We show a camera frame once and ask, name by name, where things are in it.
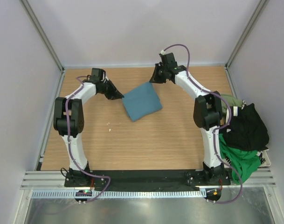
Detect olive green garment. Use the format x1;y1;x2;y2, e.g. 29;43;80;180
221;94;243;114

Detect right aluminium frame post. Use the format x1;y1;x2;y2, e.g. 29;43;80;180
225;0;269;70

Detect left aluminium frame post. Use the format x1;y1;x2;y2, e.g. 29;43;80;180
19;0;64;72

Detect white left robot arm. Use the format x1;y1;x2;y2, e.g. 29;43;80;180
53;68;124;187

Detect white laundry tray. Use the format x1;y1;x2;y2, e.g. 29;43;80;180
222;149;270;168

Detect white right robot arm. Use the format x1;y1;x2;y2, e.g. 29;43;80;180
150;51;225;185

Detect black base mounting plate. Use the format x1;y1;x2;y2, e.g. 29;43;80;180
61;168;231;192

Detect white slotted cable duct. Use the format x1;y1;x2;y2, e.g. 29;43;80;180
31;189;206;199

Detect aluminium frame post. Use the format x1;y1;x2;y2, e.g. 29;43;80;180
225;0;269;70
19;0;64;72

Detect blue tank top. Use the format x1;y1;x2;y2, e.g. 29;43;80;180
122;82;163;122

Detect black garment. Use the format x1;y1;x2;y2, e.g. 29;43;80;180
220;103;270;151

